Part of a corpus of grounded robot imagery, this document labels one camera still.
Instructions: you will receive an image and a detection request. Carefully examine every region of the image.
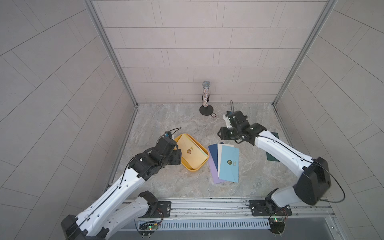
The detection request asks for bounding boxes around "purple envelope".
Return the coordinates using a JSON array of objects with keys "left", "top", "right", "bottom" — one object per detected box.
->
[{"left": 208, "top": 156, "right": 225, "bottom": 184}]

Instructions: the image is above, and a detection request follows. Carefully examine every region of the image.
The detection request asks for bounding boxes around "white envelope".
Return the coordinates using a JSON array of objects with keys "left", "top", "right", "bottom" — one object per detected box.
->
[{"left": 218, "top": 143, "right": 234, "bottom": 174}]

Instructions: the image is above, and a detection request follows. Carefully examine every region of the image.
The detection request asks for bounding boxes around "tan envelope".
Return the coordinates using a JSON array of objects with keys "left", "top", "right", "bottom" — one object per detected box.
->
[{"left": 177, "top": 133, "right": 209, "bottom": 171}]

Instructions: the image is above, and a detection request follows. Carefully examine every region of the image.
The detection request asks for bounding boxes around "aluminium mounting rail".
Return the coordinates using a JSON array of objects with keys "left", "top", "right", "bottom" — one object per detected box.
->
[{"left": 159, "top": 197, "right": 335, "bottom": 220}]

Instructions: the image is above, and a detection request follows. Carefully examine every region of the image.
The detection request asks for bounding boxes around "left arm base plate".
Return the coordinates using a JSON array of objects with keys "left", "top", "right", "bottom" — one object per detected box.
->
[{"left": 141, "top": 201, "right": 172, "bottom": 219}]

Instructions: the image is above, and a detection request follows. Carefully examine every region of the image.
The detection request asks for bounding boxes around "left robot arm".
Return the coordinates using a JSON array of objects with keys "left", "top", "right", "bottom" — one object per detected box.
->
[{"left": 61, "top": 132, "right": 182, "bottom": 240}]

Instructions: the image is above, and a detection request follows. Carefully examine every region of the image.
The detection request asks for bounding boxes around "navy blue envelope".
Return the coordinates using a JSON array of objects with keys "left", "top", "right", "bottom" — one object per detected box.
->
[{"left": 208, "top": 142, "right": 223, "bottom": 170}]

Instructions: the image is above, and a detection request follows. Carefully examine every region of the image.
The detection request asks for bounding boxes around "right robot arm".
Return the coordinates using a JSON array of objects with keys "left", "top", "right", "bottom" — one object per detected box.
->
[{"left": 218, "top": 111, "right": 331, "bottom": 213}]

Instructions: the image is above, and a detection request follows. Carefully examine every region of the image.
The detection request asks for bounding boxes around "circuit board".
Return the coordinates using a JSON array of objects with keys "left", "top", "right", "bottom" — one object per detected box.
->
[
  {"left": 139, "top": 221, "right": 160, "bottom": 236},
  {"left": 269, "top": 218, "right": 286, "bottom": 235}
]

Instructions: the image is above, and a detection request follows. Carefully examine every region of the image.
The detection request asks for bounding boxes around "dark green envelope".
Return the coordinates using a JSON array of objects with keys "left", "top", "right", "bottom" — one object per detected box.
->
[{"left": 265, "top": 131, "right": 281, "bottom": 163}]

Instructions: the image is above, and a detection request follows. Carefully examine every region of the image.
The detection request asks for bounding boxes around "left circuit board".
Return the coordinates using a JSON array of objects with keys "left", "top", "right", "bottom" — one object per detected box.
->
[{"left": 139, "top": 221, "right": 160, "bottom": 236}]

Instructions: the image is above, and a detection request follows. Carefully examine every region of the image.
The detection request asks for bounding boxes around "yellow storage tray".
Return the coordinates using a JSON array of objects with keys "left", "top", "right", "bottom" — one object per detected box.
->
[{"left": 174, "top": 133, "right": 210, "bottom": 173}]

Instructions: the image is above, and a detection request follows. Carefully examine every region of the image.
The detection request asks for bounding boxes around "right circuit board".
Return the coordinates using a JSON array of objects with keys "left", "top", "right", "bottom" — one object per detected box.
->
[{"left": 269, "top": 218, "right": 286, "bottom": 235}]

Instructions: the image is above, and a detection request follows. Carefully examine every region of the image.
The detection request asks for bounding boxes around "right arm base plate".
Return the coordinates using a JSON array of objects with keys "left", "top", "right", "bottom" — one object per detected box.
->
[{"left": 245, "top": 200, "right": 293, "bottom": 217}]

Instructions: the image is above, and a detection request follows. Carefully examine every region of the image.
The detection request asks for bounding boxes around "light blue envelope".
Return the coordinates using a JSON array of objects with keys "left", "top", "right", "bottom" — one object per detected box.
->
[{"left": 219, "top": 146, "right": 239, "bottom": 183}]

